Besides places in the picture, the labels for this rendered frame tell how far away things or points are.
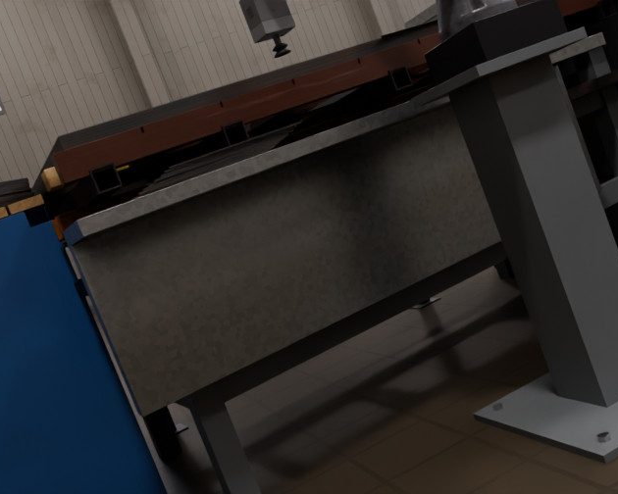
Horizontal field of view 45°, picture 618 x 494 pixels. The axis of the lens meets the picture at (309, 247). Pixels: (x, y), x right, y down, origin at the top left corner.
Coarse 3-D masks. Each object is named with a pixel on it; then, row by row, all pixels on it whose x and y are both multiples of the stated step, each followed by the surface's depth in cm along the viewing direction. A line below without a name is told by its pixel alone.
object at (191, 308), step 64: (448, 128) 175; (576, 128) 192; (256, 192) 153; (320, 192) 160; (384, 192) 166; (448, 192) 174; (128, 256) 141; (192, 256) 147; (256, 256) 152; (320, 256) 158; (384, 256) 165; (448, 256) 172; (128, 320) 140; (192, 320) 145; (256, 320) 151; (320, 320) 157; (128, 384) 141; (192, 384) 144
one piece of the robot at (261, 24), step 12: (240, 0) 172; (252, 0) 168; (264, 0) 169; (276, 0) 170; (252, 12) 169; (264, 12) 168; (276, 12) 170; (288, 12) 172; (252, 24) 171; (264, 24) 168; (276, 24) 169; (288, 24) 171; (252, 36) 173; (264, 36) 170; (276, 36) 172
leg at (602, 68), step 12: (600, 48) 211; (588, 72) 212; (600, 72) 210; (600, 96) 211; (612, 96) 212; (600, 108) 212; (612, 108) 211; (600, 120) 214; (612, 120) 211; (600, 132) 216; (612, 132) 212; (612, 144) 214; (612, 156) 215; (612, 168) 217
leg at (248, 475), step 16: (192, 400) 153; (208, 400) 155; (192, 416) 159; (208, 416) 154; (224, 416) 156; (208, 432) 154; (224, 432) 156; (208, 448) 157; (224, 448) 155; (240, 448) 157; (224, 464) 155; (240, 464) 156; (224, 480) 156; (240, 480) 156
